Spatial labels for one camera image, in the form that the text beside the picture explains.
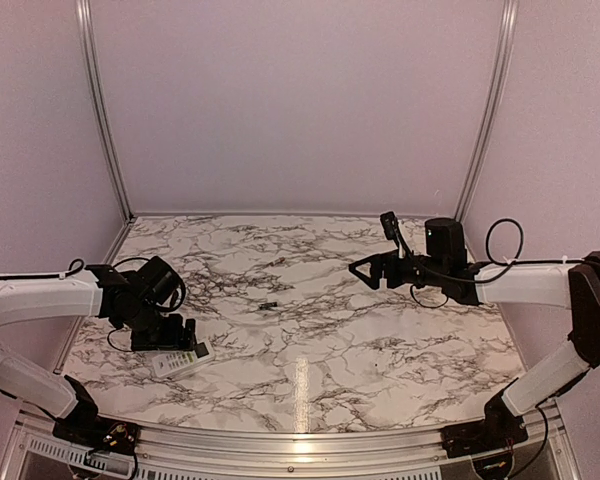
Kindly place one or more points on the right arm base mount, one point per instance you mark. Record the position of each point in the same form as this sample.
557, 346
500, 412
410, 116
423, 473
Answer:
498, 429

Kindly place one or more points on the left aluminium frame post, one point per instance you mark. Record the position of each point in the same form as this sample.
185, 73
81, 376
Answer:
88, 43

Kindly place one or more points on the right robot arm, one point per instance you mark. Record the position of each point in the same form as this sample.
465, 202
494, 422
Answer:
573, 284

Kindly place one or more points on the right aluminium frame post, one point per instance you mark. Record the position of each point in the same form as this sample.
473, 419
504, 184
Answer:
495, 92

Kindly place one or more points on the aluminium frame post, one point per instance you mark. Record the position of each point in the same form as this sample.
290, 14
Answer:
88, 43
495, 92

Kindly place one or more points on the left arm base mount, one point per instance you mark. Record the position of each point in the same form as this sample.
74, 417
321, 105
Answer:
99, 433

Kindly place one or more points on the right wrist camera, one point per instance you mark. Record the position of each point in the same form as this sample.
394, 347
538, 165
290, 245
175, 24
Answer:
392, 232

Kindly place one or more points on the white remote control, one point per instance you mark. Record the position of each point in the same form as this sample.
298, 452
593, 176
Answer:
182, 363

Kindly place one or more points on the black battery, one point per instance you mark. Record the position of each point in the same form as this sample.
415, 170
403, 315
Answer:
268, 305

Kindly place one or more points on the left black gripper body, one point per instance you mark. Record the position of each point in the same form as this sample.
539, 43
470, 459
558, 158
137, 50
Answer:
156, 333

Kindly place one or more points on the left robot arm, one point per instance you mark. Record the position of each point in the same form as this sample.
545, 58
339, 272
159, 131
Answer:
146, 301

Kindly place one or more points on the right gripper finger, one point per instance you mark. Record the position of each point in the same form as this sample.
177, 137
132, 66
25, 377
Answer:
384, 283
371, 270

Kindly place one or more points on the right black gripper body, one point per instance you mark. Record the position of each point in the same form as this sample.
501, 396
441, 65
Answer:
401, 277

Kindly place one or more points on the front aluminium rail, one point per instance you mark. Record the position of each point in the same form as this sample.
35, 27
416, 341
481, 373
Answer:
169, 452

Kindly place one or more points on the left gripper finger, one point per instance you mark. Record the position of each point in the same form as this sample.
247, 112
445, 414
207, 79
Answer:
190, 339
180, 339

